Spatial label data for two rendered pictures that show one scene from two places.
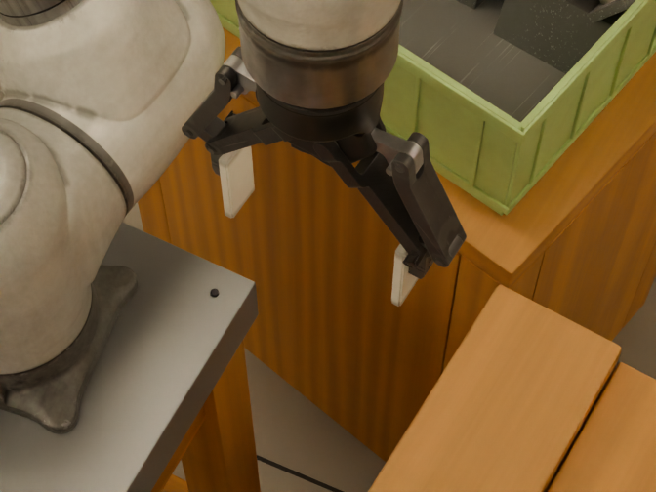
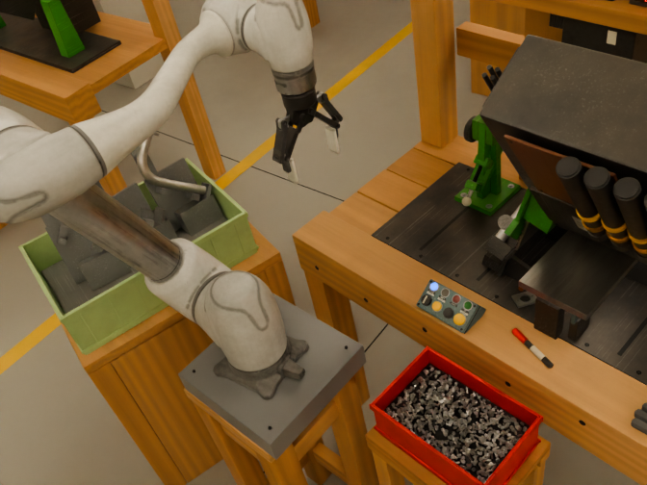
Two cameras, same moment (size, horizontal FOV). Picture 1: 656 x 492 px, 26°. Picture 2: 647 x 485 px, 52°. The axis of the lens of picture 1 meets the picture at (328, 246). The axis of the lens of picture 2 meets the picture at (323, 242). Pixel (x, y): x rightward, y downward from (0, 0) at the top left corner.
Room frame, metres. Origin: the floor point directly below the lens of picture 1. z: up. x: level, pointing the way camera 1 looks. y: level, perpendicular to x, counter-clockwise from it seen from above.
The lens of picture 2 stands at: (0.02, 1.19, 2.23)
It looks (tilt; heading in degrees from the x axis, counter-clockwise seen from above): 42 degrees down; 293
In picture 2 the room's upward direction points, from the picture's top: 13 degrees counter-clockwise
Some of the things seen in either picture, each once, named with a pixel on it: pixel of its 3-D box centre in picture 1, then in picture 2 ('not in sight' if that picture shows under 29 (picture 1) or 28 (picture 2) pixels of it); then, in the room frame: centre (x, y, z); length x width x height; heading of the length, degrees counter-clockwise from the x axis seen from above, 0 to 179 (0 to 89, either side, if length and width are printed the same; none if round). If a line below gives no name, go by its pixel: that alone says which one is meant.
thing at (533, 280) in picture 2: not in sight; (600, 249); (-0.14, 0.05, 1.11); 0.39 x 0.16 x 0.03; 59
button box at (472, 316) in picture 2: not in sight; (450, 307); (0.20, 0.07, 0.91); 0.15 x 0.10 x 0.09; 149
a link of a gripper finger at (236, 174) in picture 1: (236, 175); (291, 169); (0.54, 0.06, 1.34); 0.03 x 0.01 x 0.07; 149
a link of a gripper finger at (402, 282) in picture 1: (408, 264); (332, 140); (0.47, -0.05, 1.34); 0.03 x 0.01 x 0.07; 149
